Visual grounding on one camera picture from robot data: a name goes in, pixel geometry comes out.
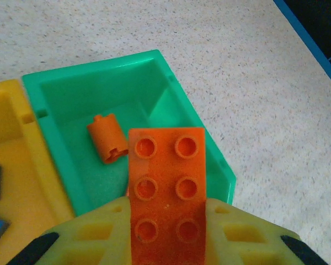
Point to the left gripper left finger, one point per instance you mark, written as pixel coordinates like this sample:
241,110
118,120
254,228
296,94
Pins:
82,237

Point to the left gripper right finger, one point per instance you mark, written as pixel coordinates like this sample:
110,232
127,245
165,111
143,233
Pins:
245,237

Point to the small orange lego brick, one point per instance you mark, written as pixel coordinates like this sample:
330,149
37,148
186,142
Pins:
107,138

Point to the orange long lego brick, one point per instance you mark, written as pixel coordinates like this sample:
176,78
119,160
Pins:
165,171

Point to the yellow plastic bin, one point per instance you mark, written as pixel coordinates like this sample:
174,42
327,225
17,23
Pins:
24,171

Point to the green plastic bin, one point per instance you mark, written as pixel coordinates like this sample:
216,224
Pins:
71,110

